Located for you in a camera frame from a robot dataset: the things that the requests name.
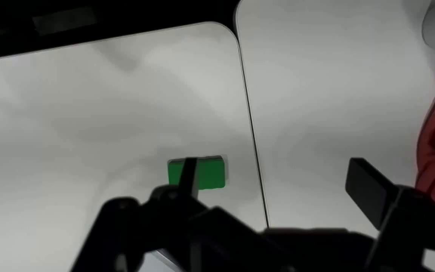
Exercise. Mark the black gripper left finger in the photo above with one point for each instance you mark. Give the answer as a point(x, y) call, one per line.
point(187, 178)

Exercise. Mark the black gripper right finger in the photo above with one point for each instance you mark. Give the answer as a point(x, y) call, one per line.
point(370, 191)

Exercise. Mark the green tape square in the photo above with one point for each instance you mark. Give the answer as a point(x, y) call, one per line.
point(210, 173)

